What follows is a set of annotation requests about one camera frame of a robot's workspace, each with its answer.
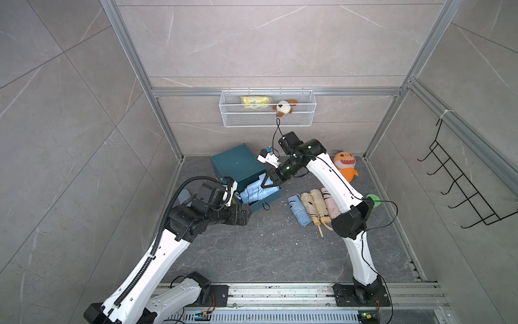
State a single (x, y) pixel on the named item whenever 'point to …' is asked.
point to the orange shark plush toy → (345, 162)
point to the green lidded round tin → (376, 204)
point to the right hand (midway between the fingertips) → (266, 184)
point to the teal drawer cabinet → (240, 164)
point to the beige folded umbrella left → (308, 201)
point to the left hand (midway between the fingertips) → (242, 207)
